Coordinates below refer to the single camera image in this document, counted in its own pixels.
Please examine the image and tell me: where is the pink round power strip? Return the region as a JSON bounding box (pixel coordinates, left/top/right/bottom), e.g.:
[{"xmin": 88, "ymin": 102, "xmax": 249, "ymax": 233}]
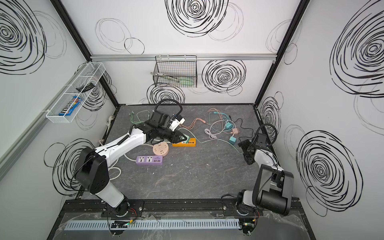
[{"xmin": 153, "ymin": 142, "xmax": 170, "ymax": 157}]

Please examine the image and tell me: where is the black cable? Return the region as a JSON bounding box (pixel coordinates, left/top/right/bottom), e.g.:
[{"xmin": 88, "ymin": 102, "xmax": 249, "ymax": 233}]
[{"xmin": 232, "ymin": 117, "xmax": 256, "ymax": 140}]

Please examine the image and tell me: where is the grey cable duct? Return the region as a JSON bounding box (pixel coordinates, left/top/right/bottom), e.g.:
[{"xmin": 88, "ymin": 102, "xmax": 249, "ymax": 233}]
[{"xmin": 64, "ymin": 219, "xmax": 241, "ymax": 231}]

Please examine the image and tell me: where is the pink multi-head USB cable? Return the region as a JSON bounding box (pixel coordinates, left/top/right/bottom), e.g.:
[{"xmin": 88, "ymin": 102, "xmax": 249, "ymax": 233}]
[{"xmin": 179, "ymin": 117, "xmax": 206, "ymax": 130}]

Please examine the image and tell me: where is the orange power strip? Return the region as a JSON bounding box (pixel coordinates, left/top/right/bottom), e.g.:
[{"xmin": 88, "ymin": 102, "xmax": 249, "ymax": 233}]
[{"xmin": 172, "ymin": 138, "xmax": 197, "ymax": 147}]

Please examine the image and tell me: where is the black wire basket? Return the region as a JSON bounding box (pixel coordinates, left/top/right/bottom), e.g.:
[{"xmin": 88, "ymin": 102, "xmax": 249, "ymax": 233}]
[{"xmin": 151, "ymin": 55, "xmax": 198, "ymax": 88}]

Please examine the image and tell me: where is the pink charger plug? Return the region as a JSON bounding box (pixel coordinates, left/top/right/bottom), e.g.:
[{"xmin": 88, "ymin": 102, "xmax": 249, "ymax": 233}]
[{"xmin": 232, "ymin": 128, "xmax": 239, "ymax": 135}]

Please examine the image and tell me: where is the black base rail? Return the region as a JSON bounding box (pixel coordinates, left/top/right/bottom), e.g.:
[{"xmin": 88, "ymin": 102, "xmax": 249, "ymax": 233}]
[{"xmin": 61, "ymin": 197, "xmax": 301, "ymax": 218}]

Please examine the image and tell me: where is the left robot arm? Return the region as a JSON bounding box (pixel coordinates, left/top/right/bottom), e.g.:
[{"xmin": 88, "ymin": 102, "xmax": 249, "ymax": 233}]
[{"xmin": 74, "ymin": 111, "xmax": 187, "ymax": 217}]

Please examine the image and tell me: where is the white USB cable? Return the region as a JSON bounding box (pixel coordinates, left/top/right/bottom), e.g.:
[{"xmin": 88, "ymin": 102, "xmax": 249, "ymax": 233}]
[{"xmin": 204, "ymin": 118, "xmax": 232, "ymax": 139}]

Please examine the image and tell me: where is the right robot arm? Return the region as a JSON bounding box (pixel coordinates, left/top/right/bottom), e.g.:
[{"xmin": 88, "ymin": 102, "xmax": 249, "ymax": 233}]
[{"xmin": 236, "ymin": 134, "xmax": 294, "ymax": 216}]

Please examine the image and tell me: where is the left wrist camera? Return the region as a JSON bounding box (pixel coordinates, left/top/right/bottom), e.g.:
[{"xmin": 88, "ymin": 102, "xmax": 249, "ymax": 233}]
[{"xmin": 169, "ymin": 115, "xmax": 185, "ymax": 131}]

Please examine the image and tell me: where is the white power cable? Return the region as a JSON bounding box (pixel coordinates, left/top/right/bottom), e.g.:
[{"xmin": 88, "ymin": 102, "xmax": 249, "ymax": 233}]
[{"xmin": 95, "ymin": 140, "xmax": 157, "ymax": 182}]

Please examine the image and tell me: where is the white wire shelf basket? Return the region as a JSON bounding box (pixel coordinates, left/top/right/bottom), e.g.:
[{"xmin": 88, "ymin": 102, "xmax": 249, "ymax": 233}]
[{"xmin": 46, "ymin": 62, "xmax": 106, "ymax": 124}]

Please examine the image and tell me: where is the green item in basket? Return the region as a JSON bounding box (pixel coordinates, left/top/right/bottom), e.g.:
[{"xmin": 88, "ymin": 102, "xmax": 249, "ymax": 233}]
[{"xmin": 178, "ymin": 77, "xmax": 196, "ymax": 87}]

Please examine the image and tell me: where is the teal charger plug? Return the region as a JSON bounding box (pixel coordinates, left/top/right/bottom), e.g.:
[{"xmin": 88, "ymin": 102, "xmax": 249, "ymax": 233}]
[{"xmin": 229, "ymin": 137, "xmax": 237, "ymax": 145}]

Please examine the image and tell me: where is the blue candy pack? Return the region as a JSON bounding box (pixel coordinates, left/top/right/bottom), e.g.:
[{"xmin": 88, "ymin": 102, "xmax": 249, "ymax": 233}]
[{"xmin": 59, "ymin": 97, "xmax": 83, "ymax": 116}]

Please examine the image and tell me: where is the purple power strip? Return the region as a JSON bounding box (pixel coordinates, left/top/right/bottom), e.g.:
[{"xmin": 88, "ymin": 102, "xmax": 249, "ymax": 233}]
[{"xmin": 136, "ymin": 155, "xmax": 163, "ymax": 166}]

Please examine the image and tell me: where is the black remote control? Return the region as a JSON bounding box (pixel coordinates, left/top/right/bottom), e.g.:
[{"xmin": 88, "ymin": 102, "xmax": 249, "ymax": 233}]
[{"xmin": 76, "ymin": 83, "xmax": 95, "ymax": 93}]

